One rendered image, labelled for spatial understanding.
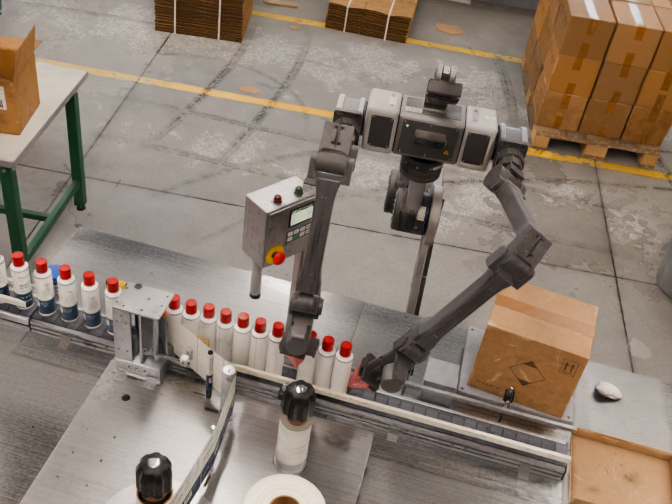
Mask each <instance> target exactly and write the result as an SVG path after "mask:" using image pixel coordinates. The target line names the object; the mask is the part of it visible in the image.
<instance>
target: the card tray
mask: <svg viewBox="0 0 672 504"><path fill-rule="evenodd" d="M575 427H577V431H576V433H573V432H572V433H571V447H570V456H571V461H570V475H569V503H568V504H672V452H669V451H665V450H662V449H658V448H654V447H651V446H647V445H643V444H640V443H636V442H632V441H629V440H625V439H621V438H618V437H614V436H610V435H607V434H603V433H600V432H596V431H592V430H589V429H585V428H581V427H578V426H575Z"/></svg>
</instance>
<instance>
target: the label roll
mask: <svg viewBox="0 0 672 504"><path fill-rule="evenodd" d="M243 504H326V503H325V500H324V498H323V496H322V494H321V493H320V491H319V490H318V489H317V488H316V487H315V486H314V485H313V484H312V483H310V482H309V481H307V480H306V479H304V478H301V477H299V476H295V475H291V474H276V475H271V476H268V477H266V478H263V479H261V480H260V481H258V482H257V483H256V484H254V485H253V486H252V487H251V489H250V490H249V491H248V493H247V494H246V497H245V499H244V502H243Z"/></svg>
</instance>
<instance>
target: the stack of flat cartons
mask: <svg viewBox="0 0 672 504"><path fill-rule="evenodd" d="M154 2H155V5H154V7H155V8H154V10H155V12H154V13H155V15H156V16H155V20H154V21H155V30H156V31H163V32H170V33H174V34H176V33H177V34H184V35H190V36H197V37H205V36H206V37H205V38H211V39H218V40H225V41H232V42H239V43H242V41H243V38H244V35H245V32H246V29H247V26H248V23H249V20H250V17H251V14H252V11H253V9H252V7H253V5H252V4H253V0H154Z"/></svg>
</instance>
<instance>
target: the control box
mask: <svg viewBox="0 0 672 504"><path fill-rule="evenodd" d="M297 186H301V187H302V188H303V181H302V180H301V179H299V178H298V177H297V176H294V177H291V178H288V179H286V180H283V181H281V182H278V183H275V184H273V185H270V186H268V187H265V188H262V189H260V190H257V191H254V192H252V193H249V194H247V195H246V199H245V213H244V228H243V242H242V250H243V251H244V252H245V253H246V254H247V255H248V256H249V257H250V258H251V259H252V260H253V261H255V262H256V263H257V264H258V265H259V266H260V267H261V268H264V267H265V268H266V267H268V266H270V265H273V264H274V263H273V258H272V254H273V253H274V252H276V251H277V252H283V253H284V254H285V255H286V258H288V257H290V256H293V255H295V254H297V253H299V252H301V251H304V250H306V246H307V241H308V235H309V234H307V235H305V236H302V237H300V238H298V239H296V240H293V241H291V242H289V243H286V235H287V232H288V231H291V230H293V229H295V228H298V227H300V226H303V225H305V224H307V223H310V222H311V219H312V218H311V219H309V220H306V221H304V222H302V223H299V224H297V225H295V226H292V227H290V228H288V225H289V216H290V211H291V210H293V209H295V208H298V207H300V206H303V205H305V204H308V203H310V202H313V201H315V197H316V195H315V193H312V192H313V190H309V191H304V190H303V196H302V197H296V196H294V194H293V193H294V191H295V187H297ZM276 194H280V195H281V196H282V204H281V205H279V206H277V205H274V204H273V203H272V200H273V198H274V196H275V195H276ZM286 258H285V259H286Z"/></svg>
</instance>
